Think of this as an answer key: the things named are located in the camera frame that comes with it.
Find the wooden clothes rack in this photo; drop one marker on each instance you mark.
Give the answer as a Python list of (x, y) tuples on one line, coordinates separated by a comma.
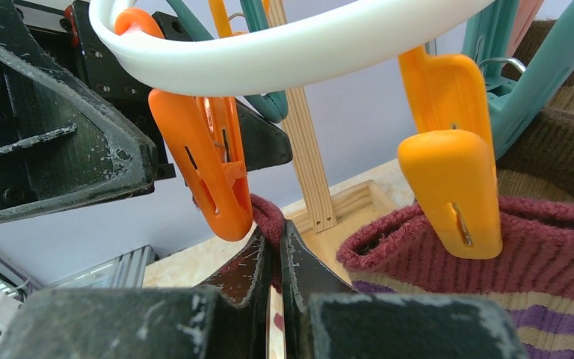
[(327, 219)]

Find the peach clothespin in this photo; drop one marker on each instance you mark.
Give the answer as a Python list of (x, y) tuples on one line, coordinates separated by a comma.
[(525, 15)]

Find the orange clothespin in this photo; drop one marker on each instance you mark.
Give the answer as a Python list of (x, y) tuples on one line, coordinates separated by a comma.
[(450, 162), (204, 138)]

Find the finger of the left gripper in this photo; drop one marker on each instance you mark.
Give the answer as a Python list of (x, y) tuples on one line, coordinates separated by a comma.
[(265, 144), (62, 146)]

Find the purple striped tan sock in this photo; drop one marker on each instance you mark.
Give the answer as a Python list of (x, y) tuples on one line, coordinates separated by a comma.
[(269, 223)]

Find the purple striped sock maroon cuff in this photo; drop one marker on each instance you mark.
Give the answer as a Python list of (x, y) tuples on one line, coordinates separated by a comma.
[(532, 278)]

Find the teal clothespin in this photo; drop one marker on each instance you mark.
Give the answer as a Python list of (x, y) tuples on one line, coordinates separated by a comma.
[(516, 92)]

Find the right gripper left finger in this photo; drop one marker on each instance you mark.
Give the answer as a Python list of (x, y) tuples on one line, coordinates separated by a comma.
[(115, 323)]

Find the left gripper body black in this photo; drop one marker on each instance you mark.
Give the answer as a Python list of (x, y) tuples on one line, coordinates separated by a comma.
[(63, 29)]

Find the white round clip hanger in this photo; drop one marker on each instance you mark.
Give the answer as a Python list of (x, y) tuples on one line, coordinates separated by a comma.
[(340, 41)]

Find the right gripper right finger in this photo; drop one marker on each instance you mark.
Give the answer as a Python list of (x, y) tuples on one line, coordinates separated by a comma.
[(325, 318)]

